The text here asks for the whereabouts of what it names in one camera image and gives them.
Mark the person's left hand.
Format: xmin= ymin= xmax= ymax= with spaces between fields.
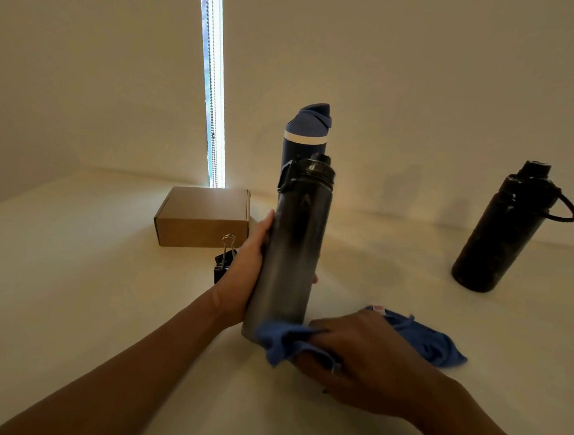
xmin=210 ymin=206 xmax=324 ymax=335

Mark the person's right hand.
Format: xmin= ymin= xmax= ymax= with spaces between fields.
xmin=285 ymin=303 xmax=463 ymax=429

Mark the grey steel water bottle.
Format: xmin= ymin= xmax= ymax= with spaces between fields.
xmin=241 ymin=148 xmax=337 ymax=348

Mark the blue microfibre cloth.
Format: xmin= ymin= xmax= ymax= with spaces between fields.
xmin=253 ymin=297 xmax=472 ymax=383

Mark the person's left forearm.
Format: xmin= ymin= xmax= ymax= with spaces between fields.
xmin=0 ymin=272 xmax=235 ymax=435

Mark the person's right forearm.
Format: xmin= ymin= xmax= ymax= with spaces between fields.
xmin=411 ymin=376 xmax=562 ymax=435

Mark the black binder clip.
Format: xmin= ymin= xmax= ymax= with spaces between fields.
xmin=212 ymin=233 xmax=239 ymax=286

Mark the brown cardboard box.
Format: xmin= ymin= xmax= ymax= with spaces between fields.
xmin=151 ymin=182 xmax=253 ymax=254

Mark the navy blue water bottle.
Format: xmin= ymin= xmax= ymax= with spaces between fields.
xmin=281 ymin=100 xmax=334 ymax=171

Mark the window gap with blind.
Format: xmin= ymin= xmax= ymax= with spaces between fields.
xmin=182 ymin=0 xmax=241 ymax=190

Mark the black water bottle with loop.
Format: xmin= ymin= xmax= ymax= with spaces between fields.
xmin=450 ymin=155 xmax=574 ymax=300

